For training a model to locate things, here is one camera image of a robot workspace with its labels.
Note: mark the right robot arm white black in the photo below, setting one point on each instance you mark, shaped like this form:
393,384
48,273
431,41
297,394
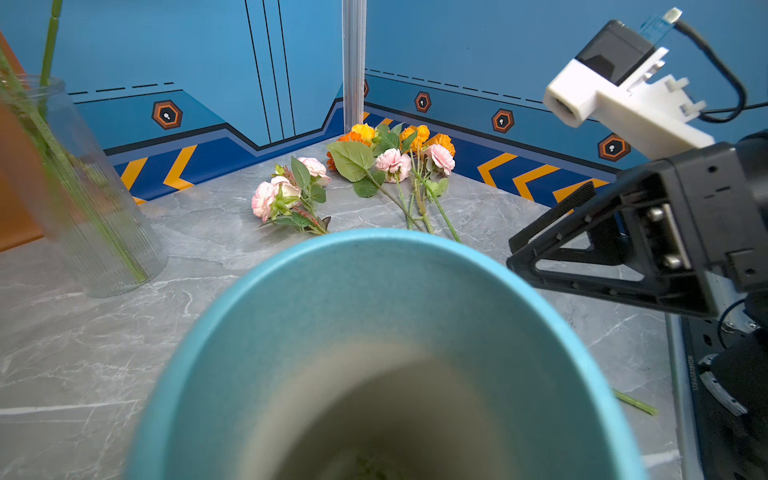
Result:
724,373

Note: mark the clear glass vase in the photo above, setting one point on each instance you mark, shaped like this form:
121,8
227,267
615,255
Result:
78,198

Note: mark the orange flower stem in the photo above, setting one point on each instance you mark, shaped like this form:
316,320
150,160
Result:
413,138

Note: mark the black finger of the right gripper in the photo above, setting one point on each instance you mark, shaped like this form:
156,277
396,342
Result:
613,244

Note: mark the small pink rose spray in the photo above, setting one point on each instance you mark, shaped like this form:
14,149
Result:
292,195

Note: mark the pink peony flower stem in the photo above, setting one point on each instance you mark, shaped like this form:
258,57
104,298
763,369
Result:
429,170

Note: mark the orange gerbera with leaf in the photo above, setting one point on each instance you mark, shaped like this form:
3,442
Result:
354,156

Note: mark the aluminium corner post right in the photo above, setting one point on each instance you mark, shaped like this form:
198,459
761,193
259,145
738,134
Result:
354,23

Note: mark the cream rose with leaves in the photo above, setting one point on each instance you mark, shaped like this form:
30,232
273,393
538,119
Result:
637,404

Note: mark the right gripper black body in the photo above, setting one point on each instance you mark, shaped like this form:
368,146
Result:
700,211

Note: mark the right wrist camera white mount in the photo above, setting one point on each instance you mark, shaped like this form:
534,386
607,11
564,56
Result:
609,81

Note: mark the teal ceramic vase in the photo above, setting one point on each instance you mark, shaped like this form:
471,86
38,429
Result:
384,354

